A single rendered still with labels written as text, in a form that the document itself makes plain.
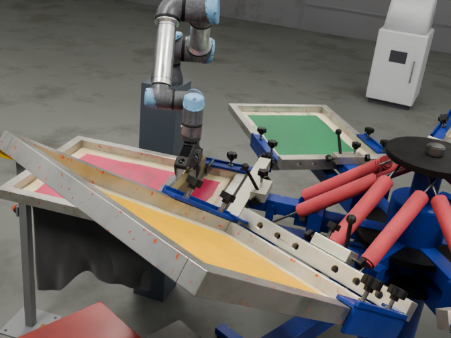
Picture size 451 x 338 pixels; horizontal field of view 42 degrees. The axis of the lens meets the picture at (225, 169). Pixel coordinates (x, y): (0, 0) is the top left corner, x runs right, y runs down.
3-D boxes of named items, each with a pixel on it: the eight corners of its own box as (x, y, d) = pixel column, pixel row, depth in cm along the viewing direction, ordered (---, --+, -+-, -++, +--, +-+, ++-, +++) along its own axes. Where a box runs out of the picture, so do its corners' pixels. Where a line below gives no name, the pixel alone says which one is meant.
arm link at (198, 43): (182, 41, 277) (183, -16, 224) (214, 44, 278) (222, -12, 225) (180, 65, 275) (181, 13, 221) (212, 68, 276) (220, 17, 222)
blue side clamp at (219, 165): (176, 170, 249) (176, 155, 246) (180, 165, 253) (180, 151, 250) (243, 184, 242) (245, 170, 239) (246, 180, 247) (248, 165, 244)
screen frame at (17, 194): (-3, 198, 210) (-4, 188, 209) (78, 143, 262) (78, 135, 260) (205, 247, 194) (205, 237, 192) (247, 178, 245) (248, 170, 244)
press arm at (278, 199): (248, 208, 213) (250, 196, 211) (252, 201, 219) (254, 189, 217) (295, 218, 210) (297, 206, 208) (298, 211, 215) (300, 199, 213)
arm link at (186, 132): (198, 129, 208) (177, 125, 210) (197, 141, 210) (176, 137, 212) (205, 123, 215) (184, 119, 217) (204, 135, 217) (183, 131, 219)
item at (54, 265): (38, 291, 231) (34, 196, 214) (43, 286, 235) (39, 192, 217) (145, 320, 222) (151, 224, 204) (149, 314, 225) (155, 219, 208)
